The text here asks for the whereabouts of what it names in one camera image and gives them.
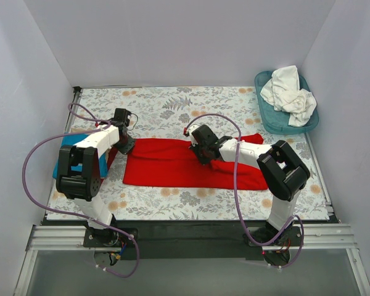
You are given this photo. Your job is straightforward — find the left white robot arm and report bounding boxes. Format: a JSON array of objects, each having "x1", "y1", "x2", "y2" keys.
[{"x1": 56, "y1": 108, "x2": 136, "y2": 230}]

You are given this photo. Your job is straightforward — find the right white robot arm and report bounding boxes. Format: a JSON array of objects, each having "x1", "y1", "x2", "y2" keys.
[{"x1": 184, "y1": 125, "x2": 310, "y2": 231}]

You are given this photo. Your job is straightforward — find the folded dark red t-shirt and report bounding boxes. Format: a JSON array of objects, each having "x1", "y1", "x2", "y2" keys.
[{"x1": 106, "y1": 147, "x2": 118, "y2": 171}]

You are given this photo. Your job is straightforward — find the floral table mat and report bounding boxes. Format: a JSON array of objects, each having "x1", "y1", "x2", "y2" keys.
[{"x1": 45, "y1": 86, "x2": 331, "y2": 221}]

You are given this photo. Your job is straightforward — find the folded tan t-shirt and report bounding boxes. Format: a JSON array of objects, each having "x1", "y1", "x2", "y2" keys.
[{"x1": 68, "y1": 128, "x2": 105, "y2": 134}]

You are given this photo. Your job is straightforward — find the folded blue t-shirt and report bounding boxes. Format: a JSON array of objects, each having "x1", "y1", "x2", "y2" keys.
[{"x1": 52, "y1": 133, "x2": 108, "y2": 179}]

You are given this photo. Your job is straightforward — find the teal plastic basket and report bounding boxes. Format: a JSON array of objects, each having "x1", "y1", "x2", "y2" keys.
[{"x1": 254, "y1": 71, "x2": 319, "y2": 135}]

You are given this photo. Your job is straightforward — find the white crumpled t-shirt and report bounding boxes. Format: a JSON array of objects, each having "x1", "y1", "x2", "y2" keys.
[{"x1": 261, "y1": 65, "x2": 317, "y2": 127}]

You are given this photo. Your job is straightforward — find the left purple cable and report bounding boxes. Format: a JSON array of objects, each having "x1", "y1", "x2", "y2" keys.
[{"x1": 21, "y1": 103, "x2": 140, "y2": 278}]

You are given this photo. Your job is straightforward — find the purple cable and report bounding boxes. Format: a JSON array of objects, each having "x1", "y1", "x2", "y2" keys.
[
  {"x1": 183, "y1": 113, "x2": 303, "y2": 271},
  {"x1": 21, "y1": 103, "x2": 140, "y2": 278}
]

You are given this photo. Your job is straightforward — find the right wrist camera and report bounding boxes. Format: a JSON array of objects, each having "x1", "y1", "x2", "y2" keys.
[{"x1": 183, "y1": 125, "x2": 200, "y2": 137}]

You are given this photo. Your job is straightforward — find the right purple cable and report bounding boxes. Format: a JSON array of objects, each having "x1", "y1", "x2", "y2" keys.
[{"x1": 183, "y1": 113, "x2": 303, "y2": 271}]

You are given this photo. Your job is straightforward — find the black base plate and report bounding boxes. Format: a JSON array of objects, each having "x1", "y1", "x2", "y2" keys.
[{"x1": 83, "y1": 219, "x2": 309, "y2": 261}]

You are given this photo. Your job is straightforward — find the aluminium frame rail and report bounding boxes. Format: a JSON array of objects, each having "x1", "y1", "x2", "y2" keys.
[{"x1": 14, "y1": 224, "x2": 96, "y2": 296}]

